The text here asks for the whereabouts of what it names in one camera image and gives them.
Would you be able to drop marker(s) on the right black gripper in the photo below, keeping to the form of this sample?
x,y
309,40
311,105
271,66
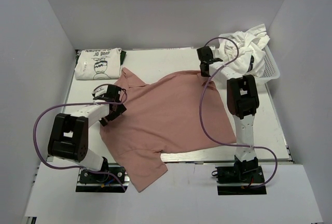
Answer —
x,y
204,69

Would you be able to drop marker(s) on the white plastic basket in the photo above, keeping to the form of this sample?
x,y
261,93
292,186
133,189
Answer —
x,y
271,70

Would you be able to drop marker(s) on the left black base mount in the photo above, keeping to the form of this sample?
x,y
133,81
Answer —
x,y
100,183

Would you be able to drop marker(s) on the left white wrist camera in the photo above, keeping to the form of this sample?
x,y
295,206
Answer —
x,y
100,91

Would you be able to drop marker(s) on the crumpled white shirts pile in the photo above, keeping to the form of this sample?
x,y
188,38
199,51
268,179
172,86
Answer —
x,y
247,47

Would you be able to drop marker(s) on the folded white printed t shirt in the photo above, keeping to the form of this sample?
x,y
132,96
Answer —
x,y
98,64

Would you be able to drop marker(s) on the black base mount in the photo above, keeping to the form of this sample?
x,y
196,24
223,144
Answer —
x,y
230,182
100,183

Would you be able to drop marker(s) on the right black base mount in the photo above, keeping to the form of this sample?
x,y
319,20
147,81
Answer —
x,y
230,182

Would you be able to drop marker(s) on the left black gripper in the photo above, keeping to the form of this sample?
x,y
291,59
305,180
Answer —
x,y
114,113

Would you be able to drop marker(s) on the folded dark green t shirt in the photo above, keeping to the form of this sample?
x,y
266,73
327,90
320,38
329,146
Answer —
x,y
122,57

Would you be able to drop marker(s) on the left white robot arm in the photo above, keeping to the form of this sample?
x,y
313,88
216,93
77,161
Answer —
x,y
69,137

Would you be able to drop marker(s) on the pink t shirt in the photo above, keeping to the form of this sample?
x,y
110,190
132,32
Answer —
x,y
181,112

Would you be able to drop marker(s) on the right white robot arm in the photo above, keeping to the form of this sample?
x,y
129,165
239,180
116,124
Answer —
x,y
242,103

